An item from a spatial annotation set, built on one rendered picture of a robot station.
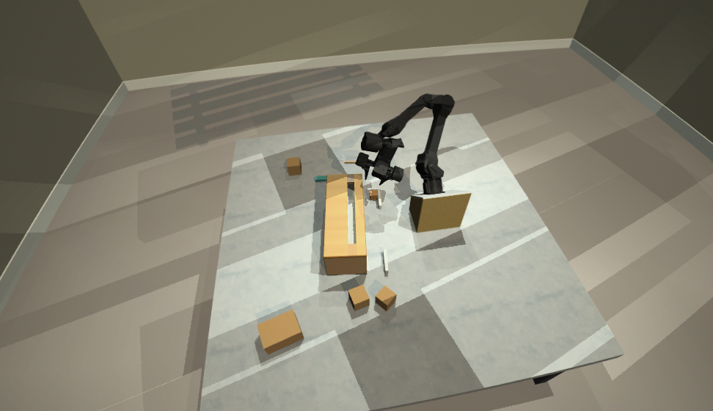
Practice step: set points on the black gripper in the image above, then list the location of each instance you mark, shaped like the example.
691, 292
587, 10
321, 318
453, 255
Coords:
365, 163

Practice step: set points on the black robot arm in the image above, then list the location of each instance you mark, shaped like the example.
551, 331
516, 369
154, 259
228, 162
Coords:
426, 164

